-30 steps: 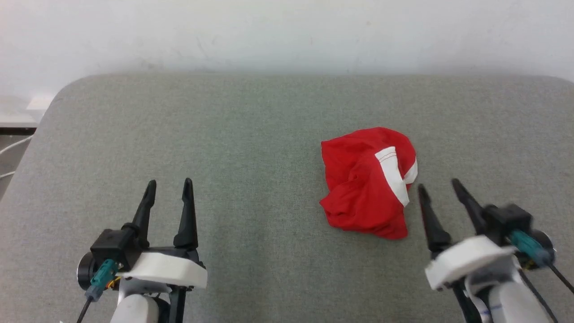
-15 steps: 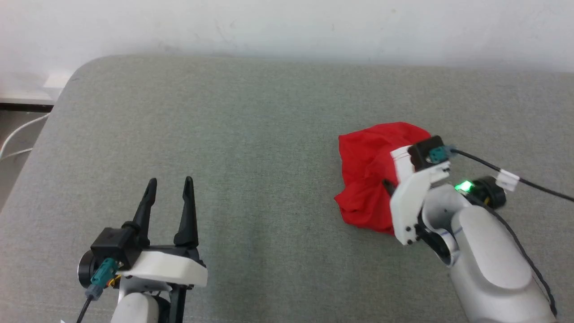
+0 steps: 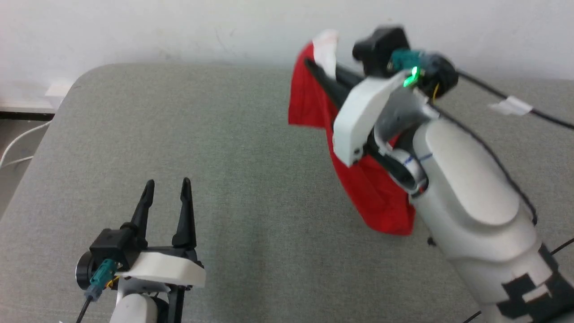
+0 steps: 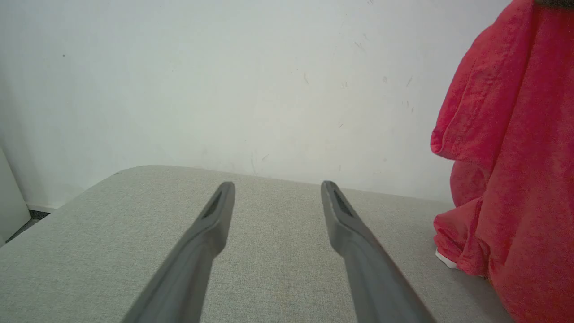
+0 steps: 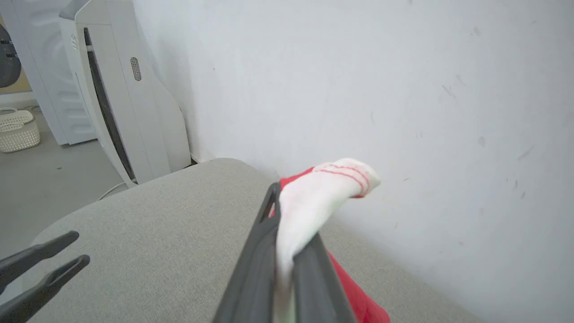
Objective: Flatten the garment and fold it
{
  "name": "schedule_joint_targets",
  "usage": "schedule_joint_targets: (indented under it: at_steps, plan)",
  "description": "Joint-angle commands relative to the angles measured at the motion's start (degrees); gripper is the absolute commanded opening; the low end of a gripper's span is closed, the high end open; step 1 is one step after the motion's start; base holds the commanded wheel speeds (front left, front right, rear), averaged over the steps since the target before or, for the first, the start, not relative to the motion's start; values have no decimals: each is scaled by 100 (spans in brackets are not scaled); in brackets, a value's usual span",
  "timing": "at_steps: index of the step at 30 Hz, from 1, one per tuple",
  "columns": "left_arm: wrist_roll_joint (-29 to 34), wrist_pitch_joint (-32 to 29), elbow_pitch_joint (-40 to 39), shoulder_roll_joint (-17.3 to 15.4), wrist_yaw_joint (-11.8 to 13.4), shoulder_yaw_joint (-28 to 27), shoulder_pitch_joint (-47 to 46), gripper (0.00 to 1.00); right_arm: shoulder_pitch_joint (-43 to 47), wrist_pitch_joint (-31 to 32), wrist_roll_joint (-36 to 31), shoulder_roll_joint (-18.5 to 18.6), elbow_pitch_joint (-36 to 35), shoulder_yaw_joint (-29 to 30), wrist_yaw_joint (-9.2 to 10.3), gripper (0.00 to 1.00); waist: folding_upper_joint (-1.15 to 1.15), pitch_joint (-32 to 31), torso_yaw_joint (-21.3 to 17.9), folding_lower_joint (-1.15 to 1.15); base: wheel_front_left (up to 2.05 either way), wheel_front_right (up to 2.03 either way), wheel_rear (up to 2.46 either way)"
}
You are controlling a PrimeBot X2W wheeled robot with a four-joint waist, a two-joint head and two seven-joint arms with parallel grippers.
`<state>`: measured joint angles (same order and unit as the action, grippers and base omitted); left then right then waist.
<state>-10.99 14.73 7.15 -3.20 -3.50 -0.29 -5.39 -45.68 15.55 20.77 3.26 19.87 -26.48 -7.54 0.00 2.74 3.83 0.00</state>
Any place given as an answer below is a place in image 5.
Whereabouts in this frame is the dark round washing machine door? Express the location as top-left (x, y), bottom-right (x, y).
top-left (0, 25), bottom-right (22, 88)

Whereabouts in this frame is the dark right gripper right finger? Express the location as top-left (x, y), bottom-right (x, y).
top-left (292, 233), bottom-right (357, 323)

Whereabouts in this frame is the white washing machine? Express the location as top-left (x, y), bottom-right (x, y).
top-left (0, 0), bottom-right (97, 146)

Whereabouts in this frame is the grey padded board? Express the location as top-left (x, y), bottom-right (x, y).
top-left (0, 157), bottom-right (488, 323)

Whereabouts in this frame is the red and white garment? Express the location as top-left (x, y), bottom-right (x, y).
top-left (268, 158), bottom-right (391, 323)

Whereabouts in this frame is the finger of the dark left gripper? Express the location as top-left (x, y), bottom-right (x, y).
top-left (0, 231), bottom-right (80, 293)
top-left (0, 254), bottom-right (91, 323)

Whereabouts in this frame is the tall white appliance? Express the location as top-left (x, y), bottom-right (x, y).
top-left (59, 0), bottom-right (192, 188)

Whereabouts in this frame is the thin white floor cable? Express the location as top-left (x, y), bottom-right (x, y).
top-left (97, 181), bottom-right (129, 201)

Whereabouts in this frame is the white perforated laundry basket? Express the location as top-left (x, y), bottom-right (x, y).
top-left (0, 108), bottom-right (41, 153)

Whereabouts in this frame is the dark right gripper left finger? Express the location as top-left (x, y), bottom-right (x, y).
top-left (213, 182), bottom-right (282, 323)

